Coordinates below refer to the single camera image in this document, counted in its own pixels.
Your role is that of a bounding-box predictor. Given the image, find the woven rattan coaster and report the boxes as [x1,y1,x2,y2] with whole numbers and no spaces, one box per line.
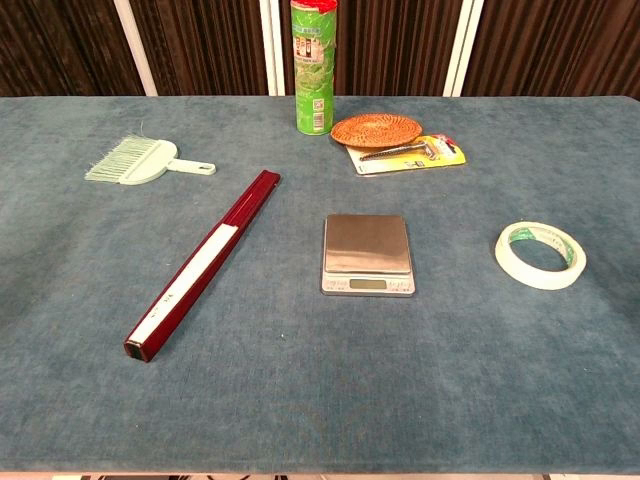
[330,113,424,149]

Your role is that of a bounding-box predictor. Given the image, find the white tape roll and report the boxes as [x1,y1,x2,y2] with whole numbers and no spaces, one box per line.
[494,220,588,291]

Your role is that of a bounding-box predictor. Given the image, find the blue table cloth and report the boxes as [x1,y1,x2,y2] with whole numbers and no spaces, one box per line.
[0,95,640,475]

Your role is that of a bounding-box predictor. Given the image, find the silver digital kitchen scale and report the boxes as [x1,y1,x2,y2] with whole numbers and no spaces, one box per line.
[320,213,417,298]

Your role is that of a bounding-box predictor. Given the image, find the silver safety razor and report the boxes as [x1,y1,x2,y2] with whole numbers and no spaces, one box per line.
[359,140,440,162]

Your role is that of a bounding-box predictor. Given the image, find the white vertical frame post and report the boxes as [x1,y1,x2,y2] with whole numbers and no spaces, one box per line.
[258,0,287,97]
[112,0,159,97]
[442,0,486,98]

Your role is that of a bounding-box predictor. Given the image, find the yellow razor blister package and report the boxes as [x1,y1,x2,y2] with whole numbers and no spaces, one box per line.
[345,133,468,176]

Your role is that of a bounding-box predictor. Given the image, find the green cylindrical snack can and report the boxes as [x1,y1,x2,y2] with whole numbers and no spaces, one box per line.
[290,0,339,137]

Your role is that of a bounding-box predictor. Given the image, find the long dark red box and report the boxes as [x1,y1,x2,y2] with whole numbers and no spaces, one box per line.
[123,169,282,364]

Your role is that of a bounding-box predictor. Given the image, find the mint green hand brush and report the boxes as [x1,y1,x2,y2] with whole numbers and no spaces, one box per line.
[83,134,218,187]

